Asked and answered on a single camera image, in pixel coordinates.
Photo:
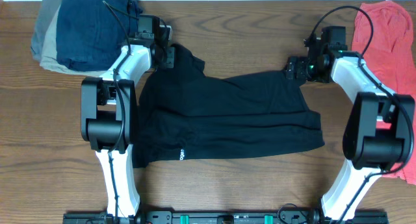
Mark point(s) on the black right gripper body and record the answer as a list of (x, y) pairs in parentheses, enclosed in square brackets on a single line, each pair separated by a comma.
[(291, 68)]

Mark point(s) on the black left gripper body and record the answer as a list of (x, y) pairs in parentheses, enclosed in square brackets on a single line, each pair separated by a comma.
[(169, 57)]

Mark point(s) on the black t-shirt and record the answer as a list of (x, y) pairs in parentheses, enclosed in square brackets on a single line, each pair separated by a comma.
[(184, 114)]

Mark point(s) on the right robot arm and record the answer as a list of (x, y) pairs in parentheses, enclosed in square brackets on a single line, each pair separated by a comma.
[(378, 139)]

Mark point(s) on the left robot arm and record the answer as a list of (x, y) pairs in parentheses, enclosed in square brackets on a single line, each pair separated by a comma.
[(109, 121)]

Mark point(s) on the red t-shirt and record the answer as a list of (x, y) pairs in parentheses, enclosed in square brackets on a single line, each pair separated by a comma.
[(389, 54)]

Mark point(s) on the folded navy blue garment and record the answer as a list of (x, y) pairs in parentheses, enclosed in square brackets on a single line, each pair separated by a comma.
[(90, 33)]

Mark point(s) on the folded beige garment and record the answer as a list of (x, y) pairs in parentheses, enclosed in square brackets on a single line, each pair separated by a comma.
[(48, 59)]

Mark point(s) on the folded grey garment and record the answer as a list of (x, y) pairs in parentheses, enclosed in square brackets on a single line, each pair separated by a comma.
[(46, 12)]

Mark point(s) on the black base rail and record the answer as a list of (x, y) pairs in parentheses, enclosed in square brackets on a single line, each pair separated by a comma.
[(289, 215)]

